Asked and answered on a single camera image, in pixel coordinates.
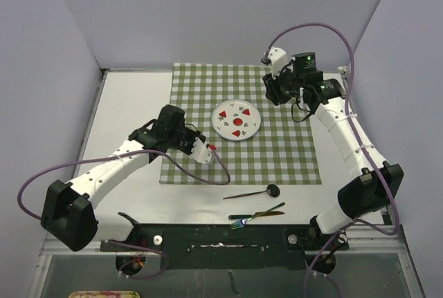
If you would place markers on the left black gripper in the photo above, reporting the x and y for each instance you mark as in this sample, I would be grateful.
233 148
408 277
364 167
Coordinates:
193 135

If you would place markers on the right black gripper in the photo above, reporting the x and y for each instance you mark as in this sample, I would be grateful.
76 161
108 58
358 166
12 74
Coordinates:
272 84

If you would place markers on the white plate with strawberries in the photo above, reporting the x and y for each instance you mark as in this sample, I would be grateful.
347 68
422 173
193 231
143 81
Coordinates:
236 120

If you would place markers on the green white checkered tablecloth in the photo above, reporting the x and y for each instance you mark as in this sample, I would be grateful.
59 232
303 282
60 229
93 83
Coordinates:
258 142

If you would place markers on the black spoon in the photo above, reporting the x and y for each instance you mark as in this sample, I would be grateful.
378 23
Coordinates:
271 190

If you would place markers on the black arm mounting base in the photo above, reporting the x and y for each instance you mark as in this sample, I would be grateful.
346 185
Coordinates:
218 247

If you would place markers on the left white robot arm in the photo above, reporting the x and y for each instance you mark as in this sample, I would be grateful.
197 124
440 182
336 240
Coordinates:
69 208

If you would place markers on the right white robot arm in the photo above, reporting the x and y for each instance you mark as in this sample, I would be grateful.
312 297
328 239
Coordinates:
373 180

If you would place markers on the iridescent rainbow fork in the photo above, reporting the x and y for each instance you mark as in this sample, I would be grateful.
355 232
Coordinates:
240 223

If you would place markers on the yellow rimmed tray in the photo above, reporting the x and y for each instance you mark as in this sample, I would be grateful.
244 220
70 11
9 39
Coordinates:
105 294

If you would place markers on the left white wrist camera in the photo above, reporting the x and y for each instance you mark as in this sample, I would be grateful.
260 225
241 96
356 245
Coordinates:
201 152

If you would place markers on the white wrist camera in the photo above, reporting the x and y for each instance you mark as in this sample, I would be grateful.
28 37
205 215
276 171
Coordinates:
201 152
277 59

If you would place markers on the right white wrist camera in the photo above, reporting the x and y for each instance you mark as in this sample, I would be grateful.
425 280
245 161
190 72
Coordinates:
277 59

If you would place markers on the green handled knife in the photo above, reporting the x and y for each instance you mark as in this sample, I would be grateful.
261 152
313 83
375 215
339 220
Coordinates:
257 214

